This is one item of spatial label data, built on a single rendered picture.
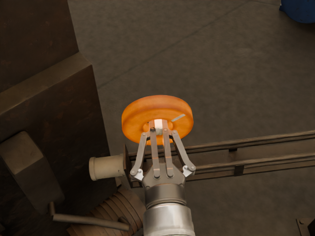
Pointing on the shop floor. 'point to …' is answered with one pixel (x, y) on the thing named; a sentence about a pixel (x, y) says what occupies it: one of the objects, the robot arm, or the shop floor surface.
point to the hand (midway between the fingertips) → (157, 118)
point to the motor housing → (113, 215)
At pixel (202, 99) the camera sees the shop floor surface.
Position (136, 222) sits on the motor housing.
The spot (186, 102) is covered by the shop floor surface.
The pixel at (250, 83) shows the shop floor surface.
